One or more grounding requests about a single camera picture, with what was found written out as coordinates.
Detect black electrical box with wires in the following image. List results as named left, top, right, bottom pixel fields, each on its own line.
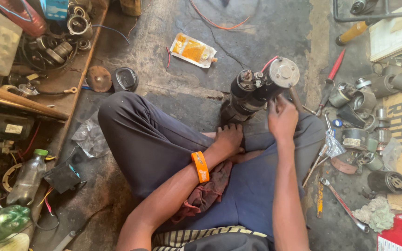
left=43, top=161, right=83, bottom=194

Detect thin metal rod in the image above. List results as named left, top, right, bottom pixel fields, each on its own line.
left=301, top=143, right=329, bottom=189

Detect brown round metal disc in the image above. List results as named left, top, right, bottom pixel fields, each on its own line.
left=85, top=66, right=113, bottom=93

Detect clear bottle with green cap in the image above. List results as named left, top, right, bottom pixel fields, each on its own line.
left=6, top=149, right=49, bottom=206

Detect person's right hand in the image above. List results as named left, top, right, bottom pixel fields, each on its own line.
left=268, top=94, right=300, bottom=142

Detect wooden tray of motor parts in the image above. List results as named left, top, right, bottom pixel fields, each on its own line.
left=0, top=0, right=110, bottom=122

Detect grey metal rod tool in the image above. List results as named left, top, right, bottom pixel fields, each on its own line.
left=288, top=86, right=306, bottom=114

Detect red carton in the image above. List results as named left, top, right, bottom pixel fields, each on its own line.
left=376, top=213, right=402, bottom=251

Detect orange rubber wristband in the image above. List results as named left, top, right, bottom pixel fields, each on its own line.
left=191, top=151, right=211, bottom=184

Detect red handled screwdriver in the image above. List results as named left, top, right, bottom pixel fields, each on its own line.
left=315, top=48, right=346, bottom=117

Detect green plastic bag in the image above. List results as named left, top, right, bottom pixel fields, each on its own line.
left=0, top=205, right=31, bottom=244

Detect yellow handled tool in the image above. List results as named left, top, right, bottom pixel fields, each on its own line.
left=335, top=19, right=379, bottom=46

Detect heap of starter motor parts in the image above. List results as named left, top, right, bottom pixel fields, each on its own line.
left=328, top=64, right=402, bottom=175

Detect person's dark trousers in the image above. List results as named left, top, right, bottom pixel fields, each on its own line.
left=97, top=91, right=327, bottom=241

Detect grey white cotton waste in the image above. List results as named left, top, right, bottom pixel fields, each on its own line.
left=352, top=196, right=395, bottom=233

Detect silver combination spanner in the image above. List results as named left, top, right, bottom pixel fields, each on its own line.
left=319, top=177, right=370, bottom=234

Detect small clear plastic bag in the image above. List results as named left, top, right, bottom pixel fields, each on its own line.
left=324, top=130, right=347, bottom=159

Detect striped shirt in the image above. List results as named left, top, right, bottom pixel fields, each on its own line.
left=151, top=225, right=275, bottom=251

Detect crumpled clear plastic bag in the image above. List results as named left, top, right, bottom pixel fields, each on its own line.
left=71, top=111, right=111, bottom=159

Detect person's left hand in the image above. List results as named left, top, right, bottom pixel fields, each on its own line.
left=214, top=123, right=245, bottom=157

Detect black cylinder motor housing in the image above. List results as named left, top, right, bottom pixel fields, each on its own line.
left=367, top=170, right=402, bottom=195

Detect dirty red rag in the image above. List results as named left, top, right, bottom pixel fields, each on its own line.
left=171, top=160, right=234, bottom=224

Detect black starter motor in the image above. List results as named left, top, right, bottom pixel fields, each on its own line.
left=221, top=56, right=301, bottom=123

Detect yellow orange sachet packet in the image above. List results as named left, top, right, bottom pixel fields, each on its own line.
left=169, top=32, right=218, bottom=69

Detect grey metal frame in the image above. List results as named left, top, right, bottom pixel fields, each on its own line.
left=332, top=0, right=402, bottom=23

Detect black plastic cover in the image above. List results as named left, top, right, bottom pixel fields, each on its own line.
left=111, top=67, right=139, bottom=93

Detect long wooden stick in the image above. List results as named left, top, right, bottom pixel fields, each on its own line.
left=0, top=80, right=70, bottom=121

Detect white plastic tube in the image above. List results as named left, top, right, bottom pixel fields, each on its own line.
left=53, top=230, right=77, bottom=251

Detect long orange wire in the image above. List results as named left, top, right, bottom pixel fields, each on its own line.
left=189, top=0, right=251, bottom=30

